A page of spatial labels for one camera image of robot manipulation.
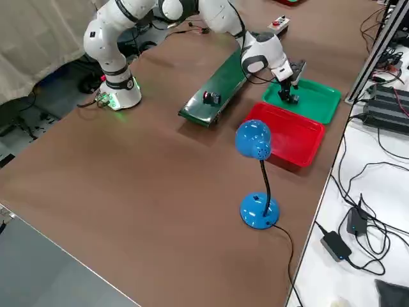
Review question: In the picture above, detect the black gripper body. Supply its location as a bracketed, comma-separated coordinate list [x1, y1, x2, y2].
[288, 59, 307, 90]

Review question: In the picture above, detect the grey push-button control box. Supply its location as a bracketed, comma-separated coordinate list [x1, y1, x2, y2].
[266, 14, 291, 35]

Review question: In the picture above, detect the red-headed push-button switch part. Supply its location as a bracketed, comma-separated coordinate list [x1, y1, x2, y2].
[203, 90, 222, 105]

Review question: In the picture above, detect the green belt conveyor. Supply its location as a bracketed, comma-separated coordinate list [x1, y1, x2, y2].
[177, 47, 254, 130]

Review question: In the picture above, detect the black ribbed power box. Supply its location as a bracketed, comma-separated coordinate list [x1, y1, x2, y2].
[362, 84, 409, 129]

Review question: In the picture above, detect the long green plastic tray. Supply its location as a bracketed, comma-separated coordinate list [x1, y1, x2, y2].
[261, 77, 343, 125]

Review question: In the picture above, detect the long red plastic tray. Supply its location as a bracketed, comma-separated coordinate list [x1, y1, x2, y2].
[243, 102, 327, 168]

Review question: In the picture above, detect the blue desk lamp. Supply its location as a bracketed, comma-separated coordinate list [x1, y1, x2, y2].
[235, 119, 283, 231]

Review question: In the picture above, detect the black power adapter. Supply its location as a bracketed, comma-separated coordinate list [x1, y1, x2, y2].
[346, 193, 372, 237]
[320, 230, 353, 264]

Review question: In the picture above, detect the white curtain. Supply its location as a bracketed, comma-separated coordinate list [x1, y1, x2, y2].
[0, 0, 96, 106]

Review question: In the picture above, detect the aluminium frame post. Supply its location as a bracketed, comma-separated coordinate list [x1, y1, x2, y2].
[344, 0, 409, 104]

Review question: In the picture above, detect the black lamp cable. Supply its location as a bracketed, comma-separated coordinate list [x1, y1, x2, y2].
[271, 223, 303, 307]

